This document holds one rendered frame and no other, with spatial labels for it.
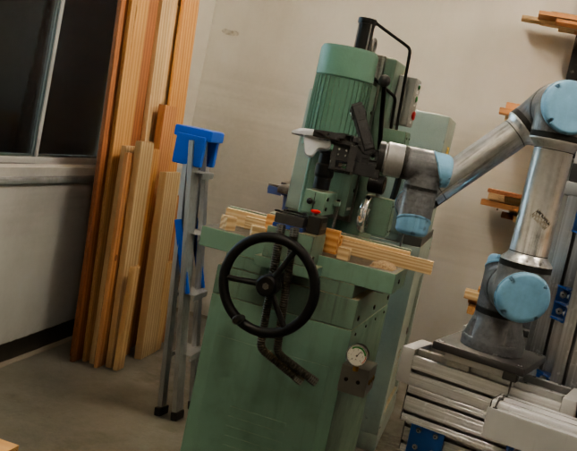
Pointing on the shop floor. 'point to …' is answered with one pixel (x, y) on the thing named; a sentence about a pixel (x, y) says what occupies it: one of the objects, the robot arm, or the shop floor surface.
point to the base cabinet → (275, 386)
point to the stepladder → (207, 148)
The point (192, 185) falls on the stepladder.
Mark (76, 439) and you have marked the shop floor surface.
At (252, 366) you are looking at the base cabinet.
